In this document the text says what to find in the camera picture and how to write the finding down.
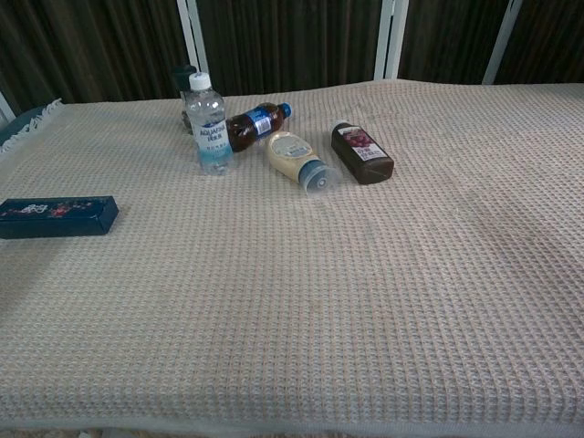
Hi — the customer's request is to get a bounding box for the glass shaker with black cap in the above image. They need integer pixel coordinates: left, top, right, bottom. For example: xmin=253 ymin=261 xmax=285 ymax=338
xmin=171 ymin=65 xmax=198 ymax=136

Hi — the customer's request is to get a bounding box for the dark juice bottle grape label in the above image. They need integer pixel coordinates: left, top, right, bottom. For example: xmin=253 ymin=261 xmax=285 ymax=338
xmin=330 ymin=119 xmax=396 ymax=186

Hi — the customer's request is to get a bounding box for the dark brown partition panel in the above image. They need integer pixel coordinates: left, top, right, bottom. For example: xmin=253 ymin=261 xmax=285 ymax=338
xmin=495 ymin=0 xmax=584 ymax=86
xmin=195 ymin=0 xmax=389 ymax=98
xmin=0 ymin=0 xmax=195 ymax=115
xmin=398 ymin=0 xmax=510 ymax=84

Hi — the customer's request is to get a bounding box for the cream mayonnaise squeeze bottle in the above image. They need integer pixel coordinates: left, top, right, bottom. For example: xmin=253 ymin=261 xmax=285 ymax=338
xmin=266 ymin=130 xmax=343 ymax=196

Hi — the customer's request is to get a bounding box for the cola bottle with blue label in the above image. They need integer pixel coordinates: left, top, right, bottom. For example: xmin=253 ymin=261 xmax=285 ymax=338
xmin=224 ymin=101 xmax=293 ymax=153

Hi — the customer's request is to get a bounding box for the clear Aquafina water bottle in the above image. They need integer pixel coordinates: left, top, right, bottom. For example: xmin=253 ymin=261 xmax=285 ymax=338
xmin=184 ymin=71 xmax=235 ymax=177

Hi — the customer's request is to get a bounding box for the dark blue glasses case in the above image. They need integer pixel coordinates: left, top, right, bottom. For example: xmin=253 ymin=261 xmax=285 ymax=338
xmin=0 ymin=195 xmax=120 ymax=241

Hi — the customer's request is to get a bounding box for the teal blue table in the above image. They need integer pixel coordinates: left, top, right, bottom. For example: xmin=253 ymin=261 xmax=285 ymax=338
xmin=0 ymin=105 xmax=47 ymax=145

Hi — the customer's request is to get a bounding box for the beige waffle weave tablecloth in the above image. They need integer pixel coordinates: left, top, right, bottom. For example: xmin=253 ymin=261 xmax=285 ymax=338
xmin=0 ymin=79 xmax=584 ymax=433

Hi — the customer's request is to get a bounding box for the white partition frame post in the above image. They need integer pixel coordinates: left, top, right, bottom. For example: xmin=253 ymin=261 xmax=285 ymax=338
xmin=176 ymin=0 xmax=210 ymax=75
xmin=0 ymin=89 xmax=17 ymax=124
xmin=482 ymin=0 xmax=524 ymax=86
xmin=373 ymin=0 xmax=410 ymax=81

